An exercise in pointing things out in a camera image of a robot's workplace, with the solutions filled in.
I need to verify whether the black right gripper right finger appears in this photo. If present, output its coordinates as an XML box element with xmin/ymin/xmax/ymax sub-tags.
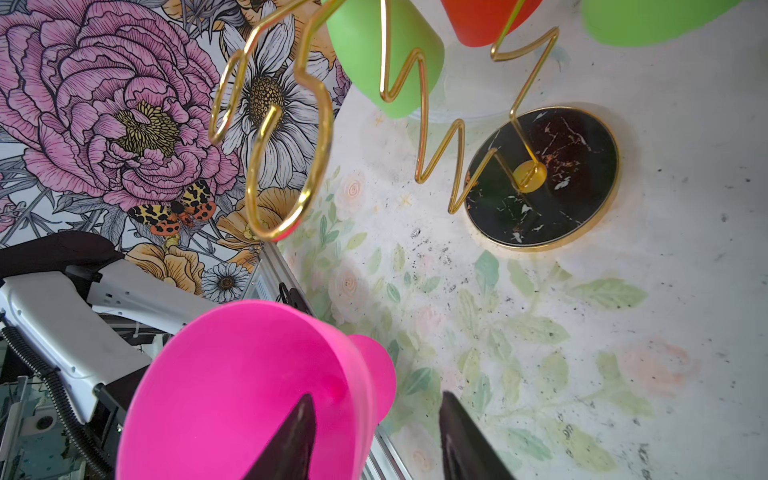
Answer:
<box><xmin>439</xmin><ymin>391</ymin><xmax>515</xmax><ymax>480</ymax></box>

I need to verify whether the red wine glass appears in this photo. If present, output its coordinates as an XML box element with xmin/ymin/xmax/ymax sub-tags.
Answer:
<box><xmin>441</xmin><ymin>0</ymin><xmax>542</xmax><ymax>48</ymax></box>

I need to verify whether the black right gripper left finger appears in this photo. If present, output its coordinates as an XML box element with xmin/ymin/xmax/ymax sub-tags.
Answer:
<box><xmin>244</xmin><ymin>394</ymin><xmax>317</xmax><ymax>480</ymax></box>

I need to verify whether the green wine glass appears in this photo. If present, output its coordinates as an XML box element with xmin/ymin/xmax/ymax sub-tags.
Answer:
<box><xmin>325</xmin><ymin>0</ymin><xmax>446</xmax><ymax>119</ymax></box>
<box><xmin>581</xmin><ymin>0</ymin><xmax>740</xmax><ymax>47</ymax></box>

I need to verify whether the pink wine glass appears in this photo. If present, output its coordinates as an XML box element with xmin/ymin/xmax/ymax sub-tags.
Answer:
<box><xmin>115</xmin><ymin>299</ymin><xmax>397</xmax><ymax>480</ymax></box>

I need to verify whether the gold wine glass rack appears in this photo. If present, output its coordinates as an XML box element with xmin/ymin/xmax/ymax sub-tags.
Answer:
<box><xmin>208</xmin><ymin>0</ymin><xmax>622</xmax><ymax>252</ymax></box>

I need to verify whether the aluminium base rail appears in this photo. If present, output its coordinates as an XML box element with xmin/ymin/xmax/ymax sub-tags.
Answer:
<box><xmin>246</xmin><ymin>244</ymin><xmax>412</xmax><ymax>479</ymax></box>

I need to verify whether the green wine glass front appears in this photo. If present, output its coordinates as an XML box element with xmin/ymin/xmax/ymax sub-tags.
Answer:
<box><xmin>325</xmin><ymin>0</ymin><xmax>446</xmax><ymax>119</ymax></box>

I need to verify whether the green wine glass back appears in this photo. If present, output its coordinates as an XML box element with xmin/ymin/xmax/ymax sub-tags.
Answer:
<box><xmin>581</xmin><ymin>0</ymin><xmax>740</xmax><ymax>47</ymax></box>

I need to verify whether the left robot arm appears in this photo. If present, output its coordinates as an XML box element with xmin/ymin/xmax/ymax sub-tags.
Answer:
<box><xmin>1</xmin><ymin>231</ymin><xmax>216</xmax><ymax>423</ymax></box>

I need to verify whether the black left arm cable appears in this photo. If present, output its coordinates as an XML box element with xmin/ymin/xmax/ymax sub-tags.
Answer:
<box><xmin>0</xmin><ymin>325</ymin><xmax>115</xmax><ymax>480</ymax></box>

